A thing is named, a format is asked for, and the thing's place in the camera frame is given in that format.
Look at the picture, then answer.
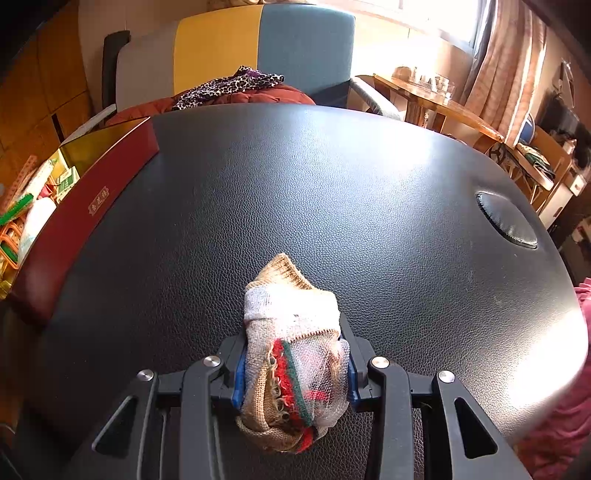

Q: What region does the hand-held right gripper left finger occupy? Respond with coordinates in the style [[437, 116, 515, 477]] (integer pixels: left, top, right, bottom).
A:
[[60, 335, 247, 480]]

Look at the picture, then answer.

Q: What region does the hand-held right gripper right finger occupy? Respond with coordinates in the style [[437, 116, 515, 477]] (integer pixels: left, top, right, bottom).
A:
[[339, 323, 532, 480]]

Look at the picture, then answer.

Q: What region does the patterned sock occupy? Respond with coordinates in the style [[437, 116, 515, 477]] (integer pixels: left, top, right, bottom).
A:
[[235, 253, 352, 455]]

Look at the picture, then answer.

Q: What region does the red box with gold lining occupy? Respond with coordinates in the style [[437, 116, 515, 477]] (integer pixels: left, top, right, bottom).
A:
[[0, 115, 160, 326]]

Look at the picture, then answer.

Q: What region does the green white carton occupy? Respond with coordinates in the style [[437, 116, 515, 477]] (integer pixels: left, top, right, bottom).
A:
[[52, 165, 80, 195]]

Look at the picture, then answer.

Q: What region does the orange plastic rack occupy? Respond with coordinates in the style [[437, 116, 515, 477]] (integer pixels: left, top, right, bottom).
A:
[[0, 222, 24, 271]]

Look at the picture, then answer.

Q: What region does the cracker packet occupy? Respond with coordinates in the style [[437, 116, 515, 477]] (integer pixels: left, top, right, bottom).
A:
[[0, 154, 51, 224]]

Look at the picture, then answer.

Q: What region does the pink blanket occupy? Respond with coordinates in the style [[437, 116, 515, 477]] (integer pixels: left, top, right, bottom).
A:
[[517, 274, 591, 480]]

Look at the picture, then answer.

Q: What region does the white cabinet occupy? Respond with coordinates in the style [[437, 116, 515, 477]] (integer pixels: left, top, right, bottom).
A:
[[538, 171, 587, 232]]

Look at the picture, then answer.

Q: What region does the red quilted jacket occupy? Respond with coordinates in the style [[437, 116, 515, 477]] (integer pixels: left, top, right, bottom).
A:
[[106, 83, 317, 127]]

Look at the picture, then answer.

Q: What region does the leopard print cloth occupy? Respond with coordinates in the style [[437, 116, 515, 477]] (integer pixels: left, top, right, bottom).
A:
[[173, 66, 286, 110]]

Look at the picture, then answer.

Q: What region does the wooden table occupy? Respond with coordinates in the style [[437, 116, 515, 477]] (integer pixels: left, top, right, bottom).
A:
[[373, 74, 505, 148]]

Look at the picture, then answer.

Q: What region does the glass tray with glasses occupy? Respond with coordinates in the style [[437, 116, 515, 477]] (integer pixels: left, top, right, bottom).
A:
[[392, 66, 455, 97]]

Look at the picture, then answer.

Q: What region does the multicoloured armchair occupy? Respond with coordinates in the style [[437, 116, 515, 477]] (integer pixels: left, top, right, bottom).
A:
[[99, 4, 402, 123]]

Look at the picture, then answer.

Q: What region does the black chair back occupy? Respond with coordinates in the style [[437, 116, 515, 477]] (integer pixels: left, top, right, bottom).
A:
[[102, 30, 131, 112]]

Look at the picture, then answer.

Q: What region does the black monitor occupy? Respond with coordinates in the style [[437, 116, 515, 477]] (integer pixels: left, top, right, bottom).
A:
[[540, 92, 580, 134]]

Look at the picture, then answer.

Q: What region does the wooden wardrobe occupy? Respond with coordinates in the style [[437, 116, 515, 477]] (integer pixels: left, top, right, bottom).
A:
[[0, 4, 105, 185]]

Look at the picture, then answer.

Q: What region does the pale patterned curtain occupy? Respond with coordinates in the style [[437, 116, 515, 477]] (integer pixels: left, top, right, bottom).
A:
[[462, 0, 550, 144]]

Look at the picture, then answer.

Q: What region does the bright window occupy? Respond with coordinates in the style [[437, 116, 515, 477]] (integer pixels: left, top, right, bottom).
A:
[[323, 0, 490, 51]]

